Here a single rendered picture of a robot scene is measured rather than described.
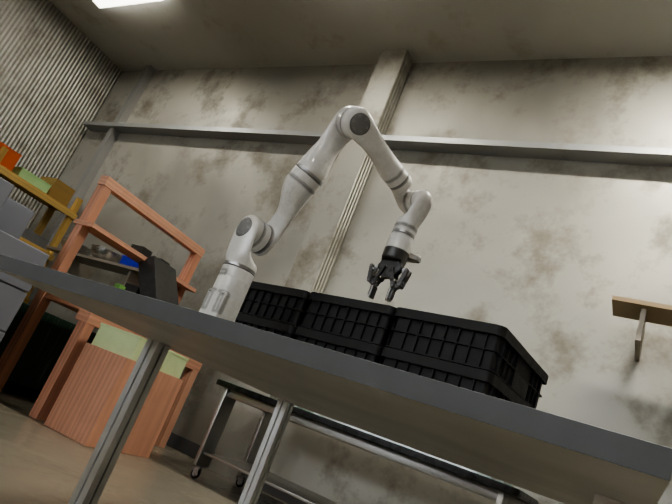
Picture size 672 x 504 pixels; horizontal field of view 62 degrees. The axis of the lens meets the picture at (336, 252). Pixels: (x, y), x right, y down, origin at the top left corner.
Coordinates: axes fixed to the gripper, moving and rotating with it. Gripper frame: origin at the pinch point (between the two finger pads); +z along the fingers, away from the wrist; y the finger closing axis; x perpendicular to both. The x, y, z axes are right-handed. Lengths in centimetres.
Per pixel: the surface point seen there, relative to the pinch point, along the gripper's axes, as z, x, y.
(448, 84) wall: -326, 264, -210
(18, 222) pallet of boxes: -15, 27, -355
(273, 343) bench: 30, -52, 20
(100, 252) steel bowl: -45, 162, -494
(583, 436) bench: 29, -44, 72
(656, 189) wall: -225, 297, -5
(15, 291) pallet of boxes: 32, 33, -310
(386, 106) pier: -281, 238, -255
